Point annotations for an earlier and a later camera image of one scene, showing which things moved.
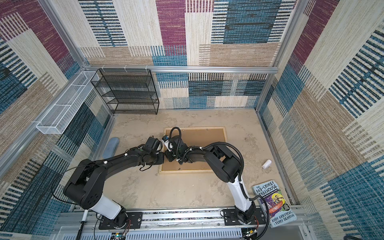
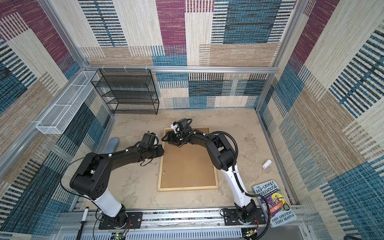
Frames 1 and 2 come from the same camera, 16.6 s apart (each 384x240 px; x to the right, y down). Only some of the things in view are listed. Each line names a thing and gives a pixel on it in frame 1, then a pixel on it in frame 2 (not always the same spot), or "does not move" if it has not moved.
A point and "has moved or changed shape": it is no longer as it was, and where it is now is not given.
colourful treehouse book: (280, 213) does not move
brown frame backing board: (194, 138) has moved or changed shape
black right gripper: (169, 154) → (170, 137)
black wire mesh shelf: (127, 91) does not move
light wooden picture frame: (161, 172) → (161, 172)
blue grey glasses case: (111, 148) does not move
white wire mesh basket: (55, 121) does not move
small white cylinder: (266, 164) does not move
